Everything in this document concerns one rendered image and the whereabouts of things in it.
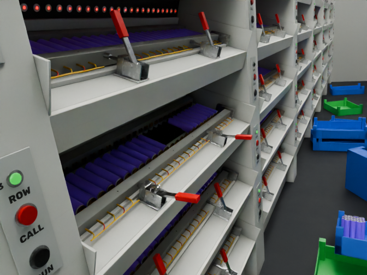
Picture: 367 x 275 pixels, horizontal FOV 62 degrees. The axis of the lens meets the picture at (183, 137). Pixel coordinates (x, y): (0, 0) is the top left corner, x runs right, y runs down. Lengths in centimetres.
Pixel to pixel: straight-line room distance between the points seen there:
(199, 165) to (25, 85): 39
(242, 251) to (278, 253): 27
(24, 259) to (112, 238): 15
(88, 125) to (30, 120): 7
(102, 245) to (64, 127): 17
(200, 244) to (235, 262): 26
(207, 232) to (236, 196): 18
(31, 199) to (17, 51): 12
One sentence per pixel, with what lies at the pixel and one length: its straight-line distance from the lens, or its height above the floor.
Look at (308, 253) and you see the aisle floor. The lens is 124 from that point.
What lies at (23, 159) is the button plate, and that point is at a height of 69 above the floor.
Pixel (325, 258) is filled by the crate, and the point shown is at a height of 0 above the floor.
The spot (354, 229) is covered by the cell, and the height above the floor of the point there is 7.
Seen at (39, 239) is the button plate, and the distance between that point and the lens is 31.
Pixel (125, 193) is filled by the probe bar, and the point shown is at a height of 57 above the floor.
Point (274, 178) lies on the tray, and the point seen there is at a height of 16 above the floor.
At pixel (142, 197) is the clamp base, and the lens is 48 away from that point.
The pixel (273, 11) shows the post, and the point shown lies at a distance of 152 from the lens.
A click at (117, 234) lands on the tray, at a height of 54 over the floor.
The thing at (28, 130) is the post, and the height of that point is 71.
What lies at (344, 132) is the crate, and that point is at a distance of 207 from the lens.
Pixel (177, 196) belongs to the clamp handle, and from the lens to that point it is 45.
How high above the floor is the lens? 77
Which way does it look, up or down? 18 degrees down
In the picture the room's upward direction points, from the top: 7 degrees counter-clockwise
